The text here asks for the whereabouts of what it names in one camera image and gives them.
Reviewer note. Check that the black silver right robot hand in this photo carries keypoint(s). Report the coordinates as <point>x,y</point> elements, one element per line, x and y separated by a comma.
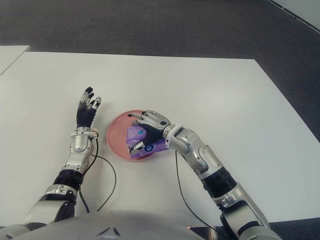
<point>155,125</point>

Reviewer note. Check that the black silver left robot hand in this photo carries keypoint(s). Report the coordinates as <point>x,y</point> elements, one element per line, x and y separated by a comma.
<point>85,117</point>

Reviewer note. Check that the purple tissue paper pack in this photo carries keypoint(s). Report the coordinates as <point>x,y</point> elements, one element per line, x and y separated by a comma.
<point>135,135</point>

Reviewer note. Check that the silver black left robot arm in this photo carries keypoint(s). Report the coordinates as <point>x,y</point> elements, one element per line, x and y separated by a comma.
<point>80,143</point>

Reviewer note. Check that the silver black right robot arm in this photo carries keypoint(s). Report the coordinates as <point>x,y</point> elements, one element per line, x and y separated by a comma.
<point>197,150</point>

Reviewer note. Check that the pink round plate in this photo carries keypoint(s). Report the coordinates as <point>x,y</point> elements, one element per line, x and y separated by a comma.
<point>117,135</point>

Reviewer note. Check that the white side table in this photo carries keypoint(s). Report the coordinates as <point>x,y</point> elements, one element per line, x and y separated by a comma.
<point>10,56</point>

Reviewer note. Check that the silver robot torso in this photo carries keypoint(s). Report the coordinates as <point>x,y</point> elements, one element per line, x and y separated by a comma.
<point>112,226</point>

